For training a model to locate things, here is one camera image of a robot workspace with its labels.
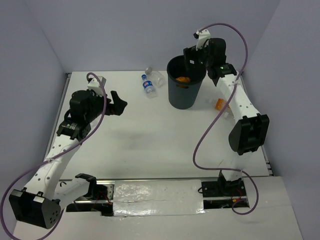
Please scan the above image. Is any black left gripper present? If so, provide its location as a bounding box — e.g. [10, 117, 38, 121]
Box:
[84, 90, 127, 122]

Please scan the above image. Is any small orange plastic bottle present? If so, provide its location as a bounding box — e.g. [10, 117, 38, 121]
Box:
[176, 76, 191, 83]

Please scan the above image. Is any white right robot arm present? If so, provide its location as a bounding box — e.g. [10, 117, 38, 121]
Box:
[112, 38, 270, 197]

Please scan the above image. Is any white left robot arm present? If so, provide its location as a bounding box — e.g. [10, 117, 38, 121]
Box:
[9, 90, 128, 229]

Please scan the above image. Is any dark grey plastic bin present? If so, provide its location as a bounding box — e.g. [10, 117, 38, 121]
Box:
[166, 55, 207, 110]

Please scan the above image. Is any Pepsi label clear bottle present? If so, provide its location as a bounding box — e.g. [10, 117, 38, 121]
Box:
[141, 74, 157, 99]

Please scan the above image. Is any clear empty plastic bottle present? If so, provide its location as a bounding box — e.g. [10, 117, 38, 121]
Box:
[145, 67, 165, 88]

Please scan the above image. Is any orange label juice bottle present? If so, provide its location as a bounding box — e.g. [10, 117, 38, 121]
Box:
[205, 98, 227, 111]

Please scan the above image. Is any silver foil covered panel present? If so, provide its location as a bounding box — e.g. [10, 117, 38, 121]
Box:
[112, 179, 205, 217]

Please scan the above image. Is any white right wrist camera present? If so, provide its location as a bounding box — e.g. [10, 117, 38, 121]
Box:
[193, 29, 211, 51]

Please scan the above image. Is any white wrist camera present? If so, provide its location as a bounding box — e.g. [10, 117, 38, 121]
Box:
[87, 76, 107, 96]
[193, 29, 211, 51]

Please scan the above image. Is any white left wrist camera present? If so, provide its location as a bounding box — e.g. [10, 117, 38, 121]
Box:
[87, 76, 107, 96]

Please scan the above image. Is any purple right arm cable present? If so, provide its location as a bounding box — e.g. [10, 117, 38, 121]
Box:
[192, 23, 259, 216]

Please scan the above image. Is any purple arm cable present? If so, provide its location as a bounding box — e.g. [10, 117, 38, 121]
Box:
[192, 23, 259, 216]
[0, 72, 111, 240]

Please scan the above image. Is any metal base rail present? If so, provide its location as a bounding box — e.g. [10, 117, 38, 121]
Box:
[66, 177, 249, 217]

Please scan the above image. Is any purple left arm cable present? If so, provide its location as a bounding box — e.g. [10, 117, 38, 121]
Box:
[0, 72, 111, 240]

